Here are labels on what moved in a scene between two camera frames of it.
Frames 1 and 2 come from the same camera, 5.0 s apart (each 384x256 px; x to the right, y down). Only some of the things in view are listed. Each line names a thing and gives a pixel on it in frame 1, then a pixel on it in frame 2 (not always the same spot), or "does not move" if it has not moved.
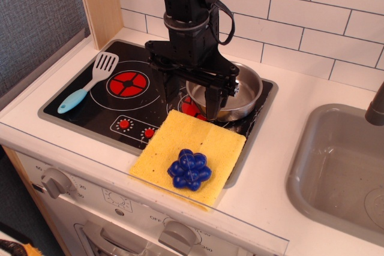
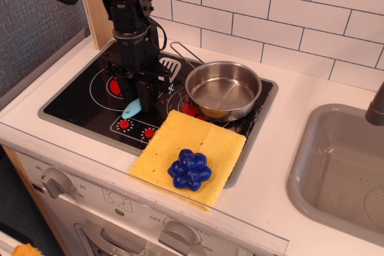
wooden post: (102, 5) does not move
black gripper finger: (172, 82) -> (129, 89)
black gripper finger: (216, 98) -> (148, 93)
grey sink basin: (336, 171) does not move
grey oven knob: (177, 236) does not move
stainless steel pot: (248, 93) does not move
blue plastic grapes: (190, 170) does not move
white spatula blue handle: (104, 65) -> (167, 66)
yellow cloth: (180, 132) does not move
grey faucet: (374, 113) does not move
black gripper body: (191, 51) -> (135, 65)
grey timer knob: (56, 181) does not move
